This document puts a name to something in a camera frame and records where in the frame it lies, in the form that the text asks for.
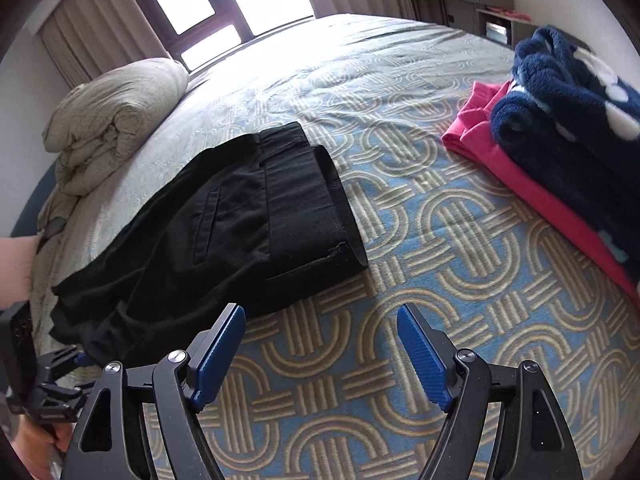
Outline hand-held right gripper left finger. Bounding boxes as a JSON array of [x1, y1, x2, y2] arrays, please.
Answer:
[[60, 303, 247, 480]]

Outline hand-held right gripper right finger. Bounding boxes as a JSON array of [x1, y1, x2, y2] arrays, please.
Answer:
[[396, 302, 585, 480]]

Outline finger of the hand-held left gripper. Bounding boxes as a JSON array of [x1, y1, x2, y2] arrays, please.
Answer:
[[31, 348, 99, 386], [29, 382, 97, 425]]

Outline black pants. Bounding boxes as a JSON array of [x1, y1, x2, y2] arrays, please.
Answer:
[[50, 124, 369, 368]]

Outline person's left hand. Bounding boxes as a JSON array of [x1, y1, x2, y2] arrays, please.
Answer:
[[12, 416, 77, 480]]

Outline blue patterned bed blanket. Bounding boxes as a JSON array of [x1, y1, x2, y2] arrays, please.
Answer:
[[30, 12, 640, 480]]

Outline blue bed headboard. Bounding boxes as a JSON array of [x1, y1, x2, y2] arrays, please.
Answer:
[[10, 162, 58, 238]]

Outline folded pink garment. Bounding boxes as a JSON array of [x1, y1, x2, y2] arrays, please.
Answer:
[[441, 80, 640, 306]]

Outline folded beige duvet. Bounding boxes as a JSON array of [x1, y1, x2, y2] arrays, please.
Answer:
[[42, 57, 190, 196]]

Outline navy fleece with white dots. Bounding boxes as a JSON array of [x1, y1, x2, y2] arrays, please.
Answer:
[[490, 25, 640, 263]]

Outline grey shelf unit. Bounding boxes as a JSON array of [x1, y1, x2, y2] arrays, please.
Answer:
[[475, 7, 538, 51]]

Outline dark framed window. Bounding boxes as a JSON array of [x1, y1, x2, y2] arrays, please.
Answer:
[[117, 0, 328, 71]]

